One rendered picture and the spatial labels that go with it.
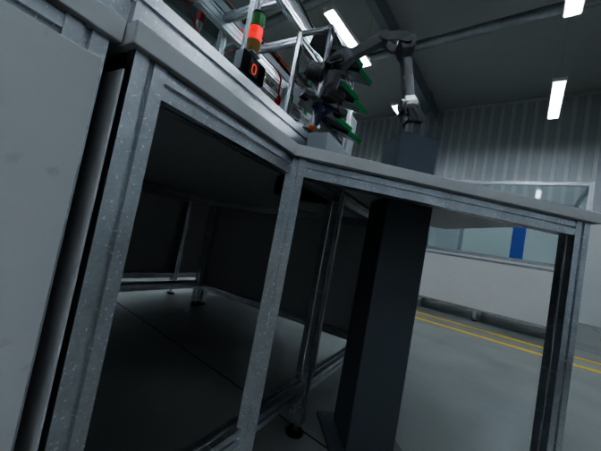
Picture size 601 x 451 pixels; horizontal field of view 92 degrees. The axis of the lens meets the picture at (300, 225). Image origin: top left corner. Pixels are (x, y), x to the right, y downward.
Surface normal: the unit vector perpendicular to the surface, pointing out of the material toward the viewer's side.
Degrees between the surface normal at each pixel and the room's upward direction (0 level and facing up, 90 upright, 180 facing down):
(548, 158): 90
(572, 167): 90
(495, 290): 90
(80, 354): 90
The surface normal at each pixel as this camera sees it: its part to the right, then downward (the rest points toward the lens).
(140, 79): 0.86, 0.13
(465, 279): -0.60, -0.16
